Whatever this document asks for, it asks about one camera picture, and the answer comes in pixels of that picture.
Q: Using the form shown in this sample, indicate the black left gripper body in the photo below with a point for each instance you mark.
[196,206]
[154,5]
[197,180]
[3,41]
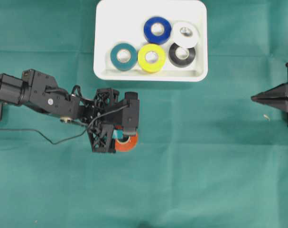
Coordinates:
[109,112]

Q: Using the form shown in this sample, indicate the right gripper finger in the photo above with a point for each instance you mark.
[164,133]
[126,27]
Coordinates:
[276,92]
[276,103]

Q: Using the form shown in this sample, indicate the green table cloth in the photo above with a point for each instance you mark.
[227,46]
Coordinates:
[206,156]

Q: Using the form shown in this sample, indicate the yellow tape roll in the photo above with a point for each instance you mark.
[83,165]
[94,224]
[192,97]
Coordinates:
[151,58]

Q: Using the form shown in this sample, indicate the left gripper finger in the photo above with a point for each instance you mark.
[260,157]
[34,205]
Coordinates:
[117,133]

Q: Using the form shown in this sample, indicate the green tape roll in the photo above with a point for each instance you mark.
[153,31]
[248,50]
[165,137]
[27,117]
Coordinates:
[124,56]

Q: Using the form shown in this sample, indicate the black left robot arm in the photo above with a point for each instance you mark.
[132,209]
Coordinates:
[41,93]

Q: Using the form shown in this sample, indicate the white plastic case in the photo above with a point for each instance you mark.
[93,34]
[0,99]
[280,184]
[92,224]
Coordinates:
[123,21]

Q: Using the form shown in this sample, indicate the black tape roll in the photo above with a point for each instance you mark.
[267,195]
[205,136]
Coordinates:
[180,56]

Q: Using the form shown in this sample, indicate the blue tape roll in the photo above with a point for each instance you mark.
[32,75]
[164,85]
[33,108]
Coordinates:
[157,30]

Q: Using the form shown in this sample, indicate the red tape roll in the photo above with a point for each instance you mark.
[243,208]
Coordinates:
[126,143]

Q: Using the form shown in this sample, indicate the white tape roll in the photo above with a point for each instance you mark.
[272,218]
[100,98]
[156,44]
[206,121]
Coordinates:
[185,34]

